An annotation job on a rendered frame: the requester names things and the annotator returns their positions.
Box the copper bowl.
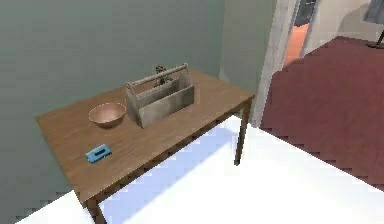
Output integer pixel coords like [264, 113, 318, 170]
[88, 102, 128, 129]

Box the brown wooden table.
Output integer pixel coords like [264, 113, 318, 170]
[35, 68, 256, 224]

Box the grey wooden tool caddy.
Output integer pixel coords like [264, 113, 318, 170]
[125, 62, 196, 130]

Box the small blue flat box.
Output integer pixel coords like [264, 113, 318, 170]
[84, 143, 113, 164]

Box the small dark figurine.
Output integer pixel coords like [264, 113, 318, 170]
[155, 64, 174, 88]

